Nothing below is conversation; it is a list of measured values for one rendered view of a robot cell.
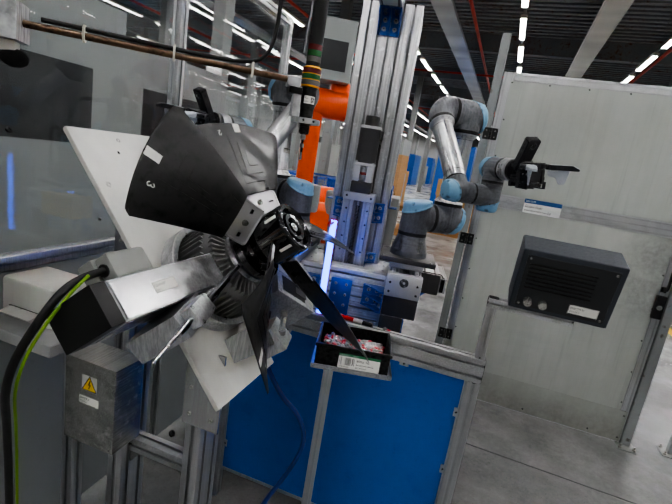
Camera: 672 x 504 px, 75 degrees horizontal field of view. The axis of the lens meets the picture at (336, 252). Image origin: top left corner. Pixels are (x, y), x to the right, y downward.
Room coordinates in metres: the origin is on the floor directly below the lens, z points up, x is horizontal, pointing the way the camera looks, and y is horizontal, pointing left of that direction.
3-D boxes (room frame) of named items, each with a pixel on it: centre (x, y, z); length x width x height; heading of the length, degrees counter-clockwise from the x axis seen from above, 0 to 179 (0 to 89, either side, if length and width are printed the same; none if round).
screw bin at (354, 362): (1.23, -0.10, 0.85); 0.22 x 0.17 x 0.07; 88
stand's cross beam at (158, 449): (1.02, 0.37, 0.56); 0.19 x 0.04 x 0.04; 73
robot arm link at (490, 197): (1.59, -0.49, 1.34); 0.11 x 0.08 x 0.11; 108
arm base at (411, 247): (1.81, -0.30, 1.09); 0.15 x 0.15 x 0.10
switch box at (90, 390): (0.97, 0.51, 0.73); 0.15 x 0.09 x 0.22; 73
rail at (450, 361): (1.40, -0.08, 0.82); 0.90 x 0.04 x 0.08; 73
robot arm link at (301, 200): (1.88, 0.20, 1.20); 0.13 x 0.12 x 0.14; 57
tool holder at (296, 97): (1.08, 0.13, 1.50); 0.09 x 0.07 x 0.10; 108
